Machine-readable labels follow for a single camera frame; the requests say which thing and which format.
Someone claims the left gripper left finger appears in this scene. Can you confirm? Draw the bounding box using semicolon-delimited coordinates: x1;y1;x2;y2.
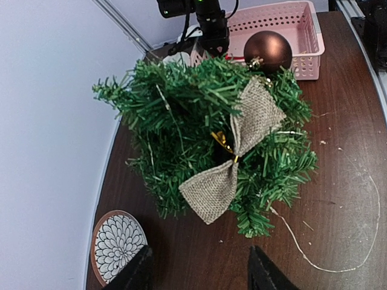
105;245;154;290

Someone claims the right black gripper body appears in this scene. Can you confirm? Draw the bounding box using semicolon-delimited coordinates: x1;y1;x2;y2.
157;0;230;57

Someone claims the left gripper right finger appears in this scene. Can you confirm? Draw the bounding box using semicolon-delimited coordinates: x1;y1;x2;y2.
247;246;299;290

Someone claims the red ribbon bow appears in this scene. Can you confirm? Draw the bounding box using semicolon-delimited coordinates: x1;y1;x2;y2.
225;54;244;60

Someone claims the red bauble ornament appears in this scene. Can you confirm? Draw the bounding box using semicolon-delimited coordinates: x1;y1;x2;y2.
244;31;293;75

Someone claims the small green christmas tree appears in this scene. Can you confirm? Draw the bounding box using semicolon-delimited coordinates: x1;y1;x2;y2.
92;57;317;237

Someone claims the fairy light wire string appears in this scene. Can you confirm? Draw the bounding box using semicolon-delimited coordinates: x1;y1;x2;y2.
148;84;381;272

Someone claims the red burlap bow ornament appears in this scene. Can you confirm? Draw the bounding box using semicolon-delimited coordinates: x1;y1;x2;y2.
179;77;286;225

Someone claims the white ceramic bowl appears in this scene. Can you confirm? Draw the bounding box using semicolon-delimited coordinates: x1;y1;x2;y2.
184;25;203;40

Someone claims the patterned ceramic plate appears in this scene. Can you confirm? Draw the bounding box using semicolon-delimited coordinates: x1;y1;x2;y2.
90;210;148;286

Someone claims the pink plastic basket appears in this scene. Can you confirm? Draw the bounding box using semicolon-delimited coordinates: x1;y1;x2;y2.
189;0;326;82

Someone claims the right aluminium frame post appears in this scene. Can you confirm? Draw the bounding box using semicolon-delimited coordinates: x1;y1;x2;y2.
93;0;153;54

